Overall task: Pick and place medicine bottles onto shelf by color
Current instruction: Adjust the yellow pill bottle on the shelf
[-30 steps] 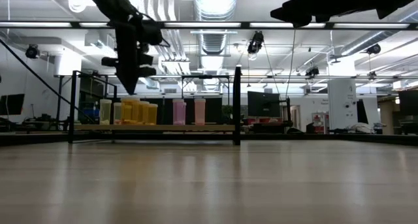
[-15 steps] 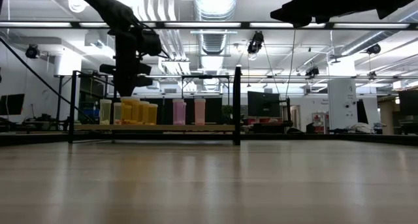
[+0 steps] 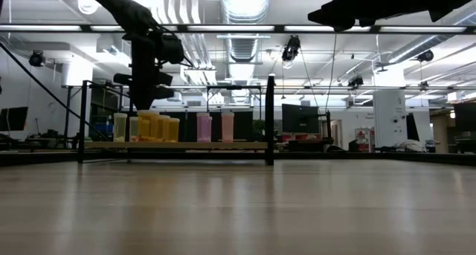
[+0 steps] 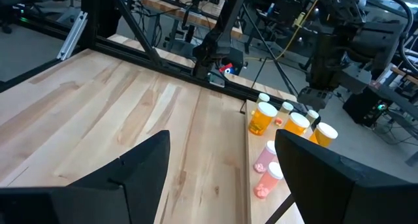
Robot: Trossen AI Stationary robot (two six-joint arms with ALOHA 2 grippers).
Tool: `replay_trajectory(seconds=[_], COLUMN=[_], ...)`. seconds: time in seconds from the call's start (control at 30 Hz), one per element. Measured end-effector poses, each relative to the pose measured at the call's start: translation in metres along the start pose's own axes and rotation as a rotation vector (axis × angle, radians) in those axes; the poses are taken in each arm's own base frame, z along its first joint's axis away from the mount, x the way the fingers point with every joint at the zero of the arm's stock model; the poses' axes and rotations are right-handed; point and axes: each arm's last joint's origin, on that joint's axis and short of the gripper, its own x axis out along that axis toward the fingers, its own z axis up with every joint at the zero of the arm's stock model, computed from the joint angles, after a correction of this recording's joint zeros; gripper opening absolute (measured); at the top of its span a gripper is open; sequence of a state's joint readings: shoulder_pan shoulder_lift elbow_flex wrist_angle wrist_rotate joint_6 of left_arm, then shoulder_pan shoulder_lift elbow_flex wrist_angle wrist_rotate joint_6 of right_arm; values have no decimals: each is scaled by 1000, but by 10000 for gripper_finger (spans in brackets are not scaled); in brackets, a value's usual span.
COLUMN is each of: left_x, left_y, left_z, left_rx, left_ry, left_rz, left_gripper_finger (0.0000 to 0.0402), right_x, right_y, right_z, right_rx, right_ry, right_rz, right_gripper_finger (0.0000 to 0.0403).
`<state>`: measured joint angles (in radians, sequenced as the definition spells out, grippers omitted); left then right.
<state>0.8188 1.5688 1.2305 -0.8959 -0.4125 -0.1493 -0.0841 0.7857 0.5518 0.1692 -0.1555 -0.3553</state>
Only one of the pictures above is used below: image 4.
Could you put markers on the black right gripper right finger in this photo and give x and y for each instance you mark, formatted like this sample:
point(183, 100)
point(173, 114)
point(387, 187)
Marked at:
point(326, 185)

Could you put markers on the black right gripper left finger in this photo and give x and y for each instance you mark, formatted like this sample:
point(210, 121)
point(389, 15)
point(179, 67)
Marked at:
point(130, 185)

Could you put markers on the amber medicine bottle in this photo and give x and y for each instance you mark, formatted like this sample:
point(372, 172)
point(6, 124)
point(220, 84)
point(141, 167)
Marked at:
point(295, 126)
point(323, 136)
point(261, 119)

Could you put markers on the pink medicine bottle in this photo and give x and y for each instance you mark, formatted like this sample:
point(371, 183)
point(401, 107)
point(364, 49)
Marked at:
point(267, 181)

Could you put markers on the small purple medicine bottle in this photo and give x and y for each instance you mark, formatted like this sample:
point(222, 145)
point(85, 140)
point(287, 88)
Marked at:
point(265, 157)

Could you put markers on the black shelf support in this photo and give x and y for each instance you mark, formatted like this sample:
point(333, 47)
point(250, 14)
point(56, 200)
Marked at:
point(277, 212)

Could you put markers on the black computer box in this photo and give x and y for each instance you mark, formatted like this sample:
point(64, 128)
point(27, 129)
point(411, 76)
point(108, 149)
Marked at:
point(362, 106)

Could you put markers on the red and blue object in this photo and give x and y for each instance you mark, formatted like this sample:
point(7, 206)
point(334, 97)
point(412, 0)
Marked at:
point(228, 69)

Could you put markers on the wooden background table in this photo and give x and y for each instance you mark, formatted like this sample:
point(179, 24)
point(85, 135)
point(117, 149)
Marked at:
point(183, 11)

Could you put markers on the silver aluminium bar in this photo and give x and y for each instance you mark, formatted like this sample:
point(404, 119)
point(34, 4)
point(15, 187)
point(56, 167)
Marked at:
point(73, 34)

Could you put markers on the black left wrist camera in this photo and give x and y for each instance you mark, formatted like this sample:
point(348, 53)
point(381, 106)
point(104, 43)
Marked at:
point(379, 44)

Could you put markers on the black metal rig frame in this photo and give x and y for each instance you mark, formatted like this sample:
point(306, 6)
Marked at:
point(98, 15)

